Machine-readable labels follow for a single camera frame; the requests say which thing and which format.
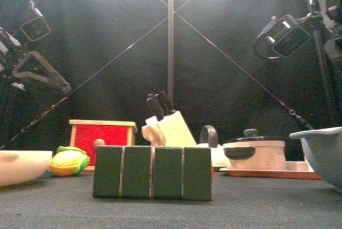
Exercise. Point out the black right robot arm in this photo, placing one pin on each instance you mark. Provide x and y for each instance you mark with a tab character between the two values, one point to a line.
335	73

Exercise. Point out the wooden toy toaster red front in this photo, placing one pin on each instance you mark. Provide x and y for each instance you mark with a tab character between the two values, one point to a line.
105	133

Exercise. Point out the toy corn green husk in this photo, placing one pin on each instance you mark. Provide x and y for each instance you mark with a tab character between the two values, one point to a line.
69	162

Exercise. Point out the white toy frying pan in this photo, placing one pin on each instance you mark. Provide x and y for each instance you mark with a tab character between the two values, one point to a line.
21	168

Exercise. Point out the cream toy knife block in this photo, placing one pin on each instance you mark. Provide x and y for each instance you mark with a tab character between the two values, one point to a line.
176	129

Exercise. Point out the light blue toy pot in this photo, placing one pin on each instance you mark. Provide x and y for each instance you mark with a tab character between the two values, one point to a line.
323	156

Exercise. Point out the green block with pale stripes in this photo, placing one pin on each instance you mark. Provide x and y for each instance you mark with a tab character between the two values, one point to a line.
152	173

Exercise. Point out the dark red tray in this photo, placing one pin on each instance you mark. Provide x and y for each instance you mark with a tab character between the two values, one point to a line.
276	174

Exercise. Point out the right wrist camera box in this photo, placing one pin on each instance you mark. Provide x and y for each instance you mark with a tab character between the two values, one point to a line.
292	41

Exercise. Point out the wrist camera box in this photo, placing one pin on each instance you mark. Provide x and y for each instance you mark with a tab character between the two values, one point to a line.
35	29
292	41

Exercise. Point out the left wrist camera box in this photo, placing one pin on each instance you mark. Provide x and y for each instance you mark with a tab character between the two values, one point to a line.
35	29

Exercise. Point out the vertical metal frame pole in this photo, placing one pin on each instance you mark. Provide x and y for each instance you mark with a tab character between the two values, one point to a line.
170	39

